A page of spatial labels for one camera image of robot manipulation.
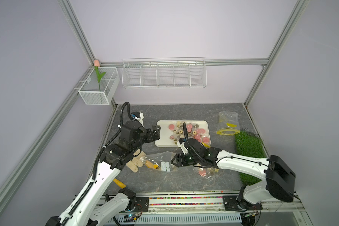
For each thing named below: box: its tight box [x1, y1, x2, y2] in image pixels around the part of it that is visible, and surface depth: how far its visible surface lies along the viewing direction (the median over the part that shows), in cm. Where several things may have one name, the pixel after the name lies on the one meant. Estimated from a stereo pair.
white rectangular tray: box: [154, 120, 211, 147], surface depth 102 cm
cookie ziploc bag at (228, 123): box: [216, 111, 241, 136], surface depth 107 cm
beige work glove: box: [125, 148, 146, 173], surface depth 88 cm
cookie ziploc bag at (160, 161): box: [140, 151, 179, 172], surface depth 79 cm
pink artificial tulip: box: [93, 59, 106, 92], surface depth 92 cm
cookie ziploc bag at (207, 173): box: [196, 167, 219, 181], surface depth 84 cm
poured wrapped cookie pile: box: [168, 121, 210, 145], surface depth 101 cm
